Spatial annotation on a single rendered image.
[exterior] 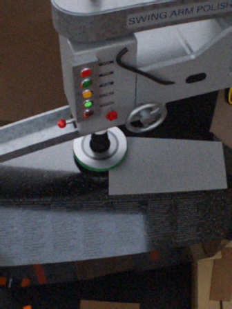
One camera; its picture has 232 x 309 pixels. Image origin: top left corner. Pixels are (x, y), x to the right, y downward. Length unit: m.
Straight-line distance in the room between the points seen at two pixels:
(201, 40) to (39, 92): 1.86
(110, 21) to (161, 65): 0.33
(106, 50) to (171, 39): 0.32
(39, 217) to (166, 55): 0.83
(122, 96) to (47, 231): 0.68
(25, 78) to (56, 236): 1.63
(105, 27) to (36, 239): 1.01
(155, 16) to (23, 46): 2.33
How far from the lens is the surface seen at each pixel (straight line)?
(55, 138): 1.83
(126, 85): 1.63
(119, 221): 2.04
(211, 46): 1.67
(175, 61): 1.66
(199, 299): 2.47
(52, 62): 3.53
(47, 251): 2.10
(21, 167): 2.09
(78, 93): 1.56
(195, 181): 2.05
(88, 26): 1.39
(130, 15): 1.41
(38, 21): 3.87
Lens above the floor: 2.58
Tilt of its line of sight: 58 degrees down
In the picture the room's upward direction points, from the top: straight up
